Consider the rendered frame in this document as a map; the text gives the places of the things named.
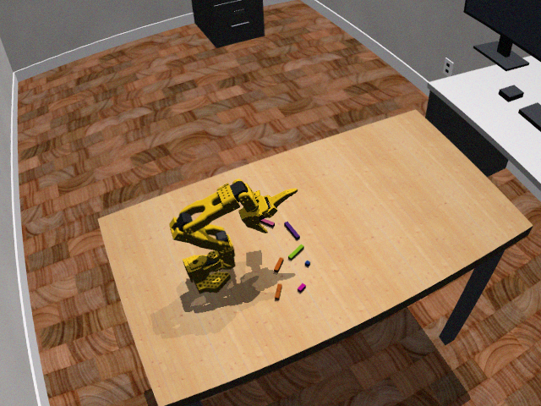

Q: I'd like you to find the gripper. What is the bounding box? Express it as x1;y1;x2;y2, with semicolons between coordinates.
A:
238;189;298;233

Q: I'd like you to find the pink rod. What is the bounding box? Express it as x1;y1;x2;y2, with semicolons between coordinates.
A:
260;219;275;228

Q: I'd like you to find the lime green rod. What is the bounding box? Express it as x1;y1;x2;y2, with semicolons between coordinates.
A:
288;244;304;260

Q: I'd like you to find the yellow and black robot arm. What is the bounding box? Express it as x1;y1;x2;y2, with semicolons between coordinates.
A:
169;179;260;294

